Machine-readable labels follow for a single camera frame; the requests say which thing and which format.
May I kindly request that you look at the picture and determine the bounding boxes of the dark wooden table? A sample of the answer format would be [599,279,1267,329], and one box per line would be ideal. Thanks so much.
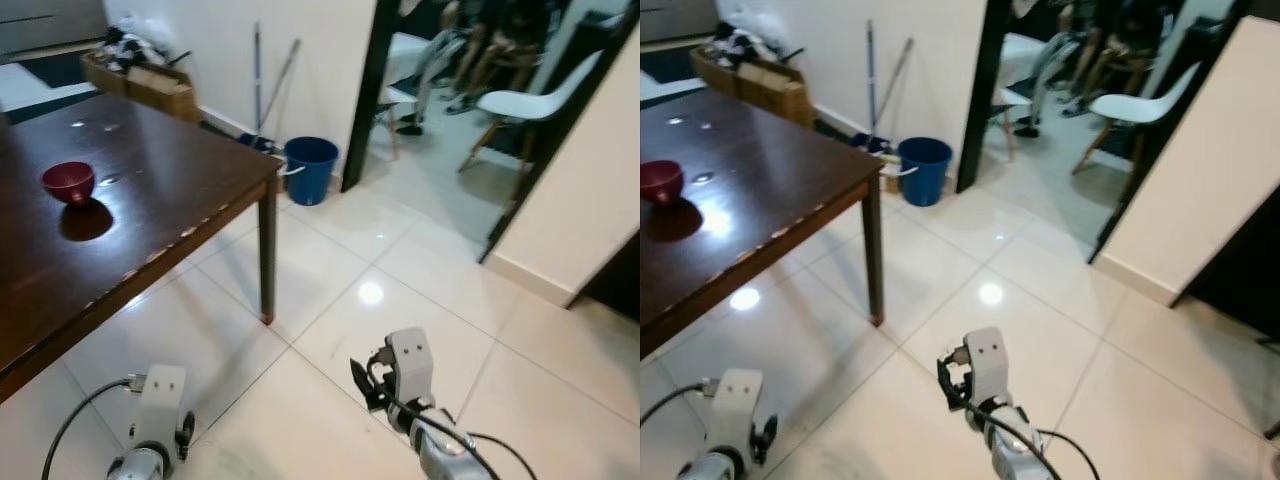
[640,88,887,359]
[0,95,285,403]

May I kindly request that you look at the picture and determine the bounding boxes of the blue plastic bucket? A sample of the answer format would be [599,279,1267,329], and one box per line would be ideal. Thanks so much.
[896,136,955,208]
[282,136,340,208]

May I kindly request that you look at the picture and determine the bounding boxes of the red bowl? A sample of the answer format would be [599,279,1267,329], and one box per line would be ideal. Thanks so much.
[640,160,686,207]
[41,161,97,207]

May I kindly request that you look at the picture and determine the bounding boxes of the small white chair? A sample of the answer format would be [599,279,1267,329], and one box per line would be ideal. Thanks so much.
[376,80,421,161]
[990,85,1033,161]

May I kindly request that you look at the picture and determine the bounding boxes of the pale broom stick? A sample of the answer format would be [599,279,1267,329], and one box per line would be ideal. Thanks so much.
[874,37,915,136]
[260,39,302,133]

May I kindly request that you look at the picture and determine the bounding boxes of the grey mop pole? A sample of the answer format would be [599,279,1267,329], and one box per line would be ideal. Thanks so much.
[252,22,264,141]
[865,20,879,141]

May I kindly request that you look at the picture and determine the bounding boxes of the white chair wooden legs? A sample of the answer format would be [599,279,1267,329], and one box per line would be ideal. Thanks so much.
[459,50,605,201]
[1071,62,1202,201]

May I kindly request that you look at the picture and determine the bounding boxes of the person in grey trousers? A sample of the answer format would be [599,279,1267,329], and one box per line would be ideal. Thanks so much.
[398,25,469,137]
[1012,28,1083,139]

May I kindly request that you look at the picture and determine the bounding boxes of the brown cardboard box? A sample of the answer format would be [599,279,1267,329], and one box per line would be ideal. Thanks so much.
[81,52,203,125]
[691,45,817,129]

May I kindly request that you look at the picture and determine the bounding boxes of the seated person bare legs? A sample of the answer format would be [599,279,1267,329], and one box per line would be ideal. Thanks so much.
[445,0,557,116]
[1060,0,1163,119]

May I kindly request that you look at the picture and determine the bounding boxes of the pile of clothes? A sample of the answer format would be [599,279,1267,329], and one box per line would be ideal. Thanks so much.
[712,22,801,71]
[100,27,186,73]

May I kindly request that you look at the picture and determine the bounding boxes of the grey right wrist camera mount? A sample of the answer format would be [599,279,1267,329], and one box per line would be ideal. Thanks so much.
[384,327,439,409]
[962,327,1011,406]

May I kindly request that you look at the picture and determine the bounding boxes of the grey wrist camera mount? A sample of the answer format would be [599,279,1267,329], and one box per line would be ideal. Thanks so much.
[962,327,1011,406]
[703,368,766,456]
[127,364,193,451]
[384,327,439,409]

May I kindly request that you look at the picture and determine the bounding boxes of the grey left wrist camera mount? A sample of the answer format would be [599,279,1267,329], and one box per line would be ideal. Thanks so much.
[703,368,766,456]
[127,364,193,451]

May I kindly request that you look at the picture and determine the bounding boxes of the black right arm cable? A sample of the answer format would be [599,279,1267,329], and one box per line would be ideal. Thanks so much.
[375,380,538,480]
[955,385,1101,480]

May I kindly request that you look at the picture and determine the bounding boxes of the black door frame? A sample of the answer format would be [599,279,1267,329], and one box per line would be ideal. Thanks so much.
[340,0,403,194]
[955,0,1016,194]
[478,8,641,266]
[1088,0,1266,266]

